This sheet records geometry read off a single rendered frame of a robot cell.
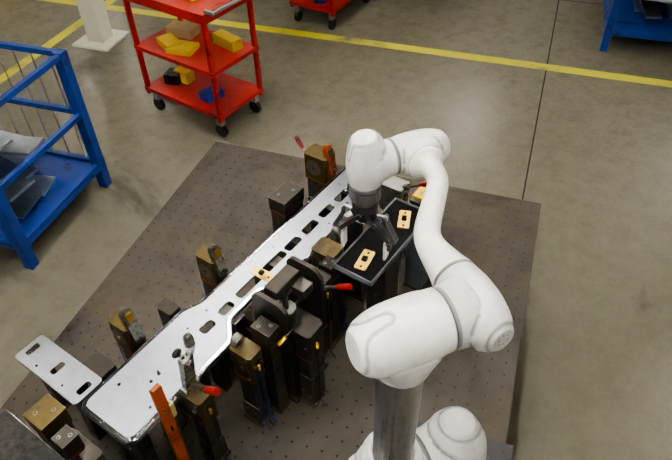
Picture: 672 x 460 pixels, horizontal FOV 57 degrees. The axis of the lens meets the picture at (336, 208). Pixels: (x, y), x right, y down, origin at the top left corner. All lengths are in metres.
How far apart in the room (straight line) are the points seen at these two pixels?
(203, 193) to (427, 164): 1.53
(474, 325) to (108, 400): 1.12
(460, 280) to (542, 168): 3.06
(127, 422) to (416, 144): 1.09
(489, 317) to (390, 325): 0.19
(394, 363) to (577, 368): 2.13
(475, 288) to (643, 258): 2.65
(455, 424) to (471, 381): 0.54
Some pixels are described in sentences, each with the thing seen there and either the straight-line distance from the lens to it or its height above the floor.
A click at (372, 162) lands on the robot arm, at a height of 1.58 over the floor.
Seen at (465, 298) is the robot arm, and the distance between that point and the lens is 1.23.
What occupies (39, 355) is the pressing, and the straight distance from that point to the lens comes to 2.12.
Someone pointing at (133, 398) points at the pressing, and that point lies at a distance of 1.93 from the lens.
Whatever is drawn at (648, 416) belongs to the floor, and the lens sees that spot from 3.22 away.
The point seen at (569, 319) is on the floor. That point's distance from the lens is 3.42.
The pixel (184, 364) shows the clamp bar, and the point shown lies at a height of 1.21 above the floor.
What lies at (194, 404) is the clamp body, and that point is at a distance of 1.81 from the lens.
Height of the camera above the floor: 2.56
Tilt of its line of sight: 42 degrees down
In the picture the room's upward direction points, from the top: 2 degrees counter-clockwise
